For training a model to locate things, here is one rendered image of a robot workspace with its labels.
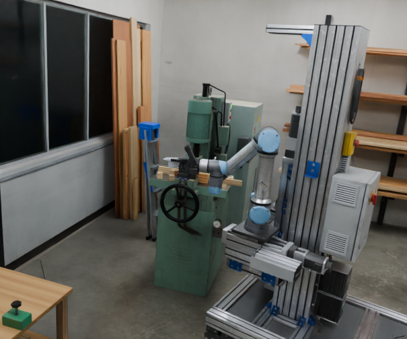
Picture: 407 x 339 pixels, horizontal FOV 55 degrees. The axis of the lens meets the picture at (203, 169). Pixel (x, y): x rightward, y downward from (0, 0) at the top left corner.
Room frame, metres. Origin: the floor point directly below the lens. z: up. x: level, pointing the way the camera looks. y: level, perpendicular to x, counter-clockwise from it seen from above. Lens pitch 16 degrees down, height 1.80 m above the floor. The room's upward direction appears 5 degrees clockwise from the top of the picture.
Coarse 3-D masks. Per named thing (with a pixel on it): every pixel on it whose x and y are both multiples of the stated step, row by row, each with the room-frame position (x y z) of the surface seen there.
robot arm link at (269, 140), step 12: (264, 132) 2.07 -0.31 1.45; (276, 132) 2.09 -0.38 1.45; (264, 144) 2.05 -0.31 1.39; (276, 144) 2.05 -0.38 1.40; (264, 156) 2.07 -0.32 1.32; (264, 168) 2.07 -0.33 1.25; (264, 180) 2.07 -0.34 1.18; (264, 192) 2.07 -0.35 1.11; (252, 204) 2.08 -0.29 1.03; (264, 204) 2.06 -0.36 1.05; (252, 216) 2.05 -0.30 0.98; (264, 216) 2.05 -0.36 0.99
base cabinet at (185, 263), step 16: (160, 208) 2.81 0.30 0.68; (176, 208) 2.78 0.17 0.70; (224, 208) 3.10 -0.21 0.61; (160, 224) 2.81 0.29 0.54; (176, 224) 2.77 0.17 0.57; (192, 224) 2.75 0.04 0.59; (208, 224) 2.72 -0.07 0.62; (160, 240) 2.81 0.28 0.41; (176, 240) 2.77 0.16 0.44; (192, 240) 2.74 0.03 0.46; (208, 240) 2.72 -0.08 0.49; (160, 256) 2.80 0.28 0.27; (176, 256) 2.77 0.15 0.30; (192, 256) 2.74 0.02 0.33; (208, 256) 2.71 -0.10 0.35; (160, 272) 2.80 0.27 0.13; (176, 272) 2.77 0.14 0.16; (192, 272) 2.74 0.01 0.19; (208, 272) 2.71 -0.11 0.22; (176, 288) 2.77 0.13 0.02; (192, 288) 2.74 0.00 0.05; (208, 288) 2.76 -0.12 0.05
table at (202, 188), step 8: (152, 176) 2.88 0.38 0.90; (168, 176) 2.91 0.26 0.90; (152, 184) 2.83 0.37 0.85; (160, 184) 2.81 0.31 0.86; (168, 184) 2.80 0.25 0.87; (200, 184) 2.78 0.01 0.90; (208, 184) 2.80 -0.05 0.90; (200, 192) 2.74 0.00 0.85; (208, 192) 2.72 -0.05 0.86; (224, 192) 2.69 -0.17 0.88
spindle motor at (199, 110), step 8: (192, 104) 2.85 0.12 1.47; (200, 104) 2.83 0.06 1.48; (208, 104) 2.86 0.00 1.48; (192, 112) 2.85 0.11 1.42; (200, 112) 2.83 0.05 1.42; (208, 112) 2.86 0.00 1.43; (192, 120) 2.84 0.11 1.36; (200, 120) 2.84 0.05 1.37; (208, 120) 2.87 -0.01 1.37; (192, 128) 2.85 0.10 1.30; (200, 128) 2.84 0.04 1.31; (208, 128) 2.89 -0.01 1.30; (192, 136) 2.85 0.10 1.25; (200, 136) 2.84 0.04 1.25; (208, 136) 2.89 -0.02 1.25
